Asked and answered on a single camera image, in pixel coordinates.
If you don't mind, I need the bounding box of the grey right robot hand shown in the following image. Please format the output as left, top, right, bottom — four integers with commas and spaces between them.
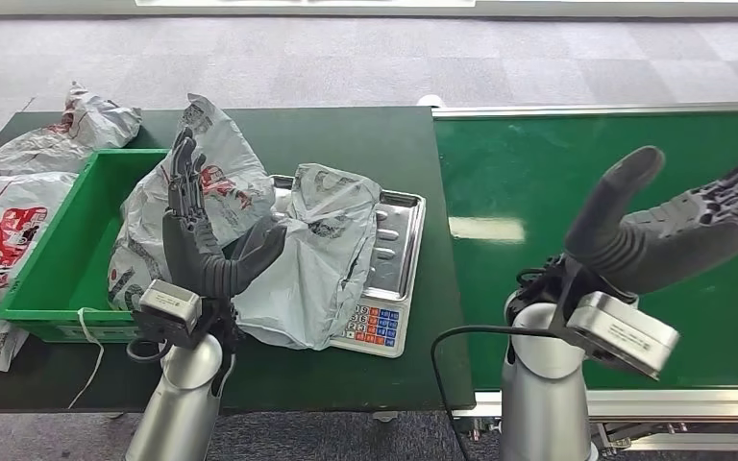
562, 140, 738, 295

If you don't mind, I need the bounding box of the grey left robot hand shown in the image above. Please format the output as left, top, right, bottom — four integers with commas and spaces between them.
161, 127, 287, 301

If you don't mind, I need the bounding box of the grey plastic mailer package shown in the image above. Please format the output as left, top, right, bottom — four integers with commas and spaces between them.
232, 163, 383, 352

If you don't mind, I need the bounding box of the white red-print mailer package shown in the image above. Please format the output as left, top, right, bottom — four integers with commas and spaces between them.
106, 93, 276, 313

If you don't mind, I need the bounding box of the green conveyor belt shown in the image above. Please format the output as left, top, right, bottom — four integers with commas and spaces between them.
430, 100, 738, 453

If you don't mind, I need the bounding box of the crumpled white mailer package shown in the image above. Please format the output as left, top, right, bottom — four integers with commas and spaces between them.
0, 83, 143, 180

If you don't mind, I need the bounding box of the green plastic bin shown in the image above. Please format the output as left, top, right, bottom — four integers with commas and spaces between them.
0, 149, 173, 345

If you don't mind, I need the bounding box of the dark green table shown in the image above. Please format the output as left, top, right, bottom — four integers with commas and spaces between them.
0, 107, 478, 416

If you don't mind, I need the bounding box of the white electronic scale body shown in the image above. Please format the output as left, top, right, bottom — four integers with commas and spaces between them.
329, 299, 408, 359

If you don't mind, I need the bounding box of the large white red-print mailer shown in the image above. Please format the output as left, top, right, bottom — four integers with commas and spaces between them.
0, 173, 78, 305

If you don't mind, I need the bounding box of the steel scale tray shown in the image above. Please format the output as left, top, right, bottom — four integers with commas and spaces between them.
270, 175, 427, 302

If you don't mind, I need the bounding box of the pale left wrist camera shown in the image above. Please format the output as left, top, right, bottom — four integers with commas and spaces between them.
138, 279, 204, 335

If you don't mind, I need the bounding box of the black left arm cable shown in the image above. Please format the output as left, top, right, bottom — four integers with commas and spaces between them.
125, 335, 173, 365

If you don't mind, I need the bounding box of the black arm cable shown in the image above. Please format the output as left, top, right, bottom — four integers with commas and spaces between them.
430, 326, 558, 461
125, 335, 173, 365

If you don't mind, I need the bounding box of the white cord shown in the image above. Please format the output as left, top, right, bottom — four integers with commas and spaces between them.
66, 307, 106, 410

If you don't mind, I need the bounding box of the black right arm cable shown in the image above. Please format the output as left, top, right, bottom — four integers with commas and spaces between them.
430, 326, 558, 461

